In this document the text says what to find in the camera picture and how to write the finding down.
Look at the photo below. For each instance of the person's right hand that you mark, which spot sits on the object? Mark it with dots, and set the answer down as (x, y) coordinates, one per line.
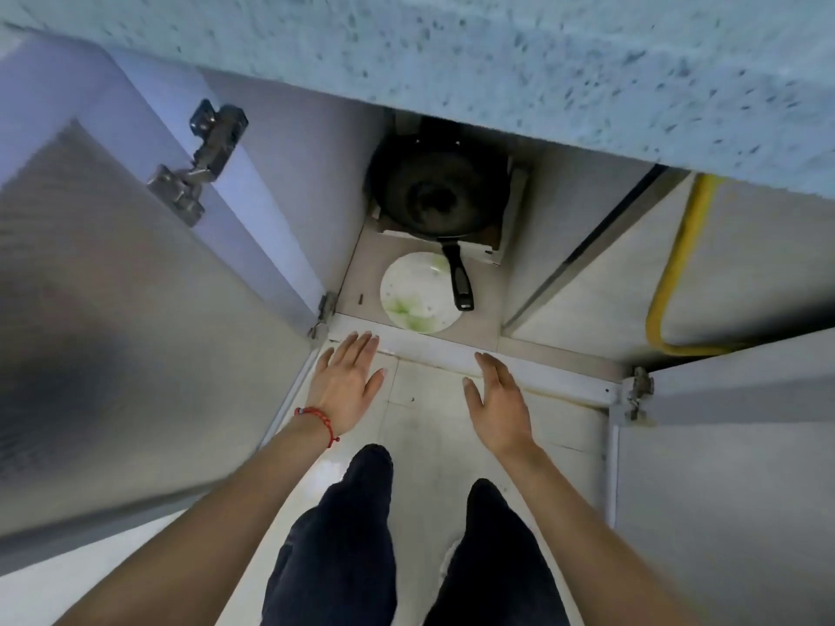
(499, 413)

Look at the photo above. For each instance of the person's left hand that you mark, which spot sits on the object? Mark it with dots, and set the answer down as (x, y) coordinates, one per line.
(342, 391)

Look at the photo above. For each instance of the white green floral plate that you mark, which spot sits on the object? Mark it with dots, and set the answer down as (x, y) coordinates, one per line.
(411, 286)

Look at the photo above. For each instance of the grey kitchen cabinet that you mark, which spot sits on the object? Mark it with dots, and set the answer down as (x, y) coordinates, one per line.
(313, 189)

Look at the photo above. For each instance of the grey cabinet door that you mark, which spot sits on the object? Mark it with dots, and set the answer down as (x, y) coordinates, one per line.
(130, 319)
(717, 515)

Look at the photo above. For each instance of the person's right forearm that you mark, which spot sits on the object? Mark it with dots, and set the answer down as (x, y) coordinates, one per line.
(587, 547)

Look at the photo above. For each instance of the person's left forearm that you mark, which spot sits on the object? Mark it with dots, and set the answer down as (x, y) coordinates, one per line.
(196, 547)

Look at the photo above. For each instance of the person's right white shoe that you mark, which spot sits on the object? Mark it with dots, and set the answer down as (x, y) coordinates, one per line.
(450, 560)

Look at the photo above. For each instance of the green speckled countertop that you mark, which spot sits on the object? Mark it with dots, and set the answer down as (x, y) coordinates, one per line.
(456, 58)

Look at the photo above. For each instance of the dark denim jeans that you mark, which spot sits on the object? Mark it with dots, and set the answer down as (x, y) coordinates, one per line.
(339, 547)

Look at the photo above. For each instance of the black frying pan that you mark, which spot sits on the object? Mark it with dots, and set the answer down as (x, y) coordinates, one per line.
(424, 189)

